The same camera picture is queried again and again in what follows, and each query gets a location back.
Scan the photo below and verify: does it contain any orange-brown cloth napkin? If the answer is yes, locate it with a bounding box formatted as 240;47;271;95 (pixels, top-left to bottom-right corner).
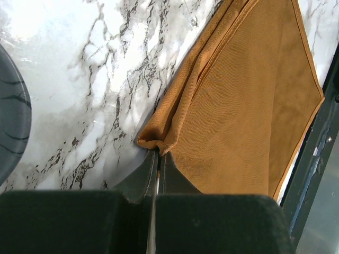
137;1;324;199

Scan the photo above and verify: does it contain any white black striped plate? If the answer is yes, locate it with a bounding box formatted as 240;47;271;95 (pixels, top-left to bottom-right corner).
0;47;32;183

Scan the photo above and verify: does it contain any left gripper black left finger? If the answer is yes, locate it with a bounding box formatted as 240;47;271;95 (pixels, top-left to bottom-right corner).
1;151;158;253

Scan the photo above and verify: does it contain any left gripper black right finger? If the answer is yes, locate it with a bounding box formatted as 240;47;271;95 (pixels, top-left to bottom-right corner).
155;155;296;253

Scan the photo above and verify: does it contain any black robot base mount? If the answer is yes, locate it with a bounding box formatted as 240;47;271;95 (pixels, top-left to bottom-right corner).
280;49;338;247

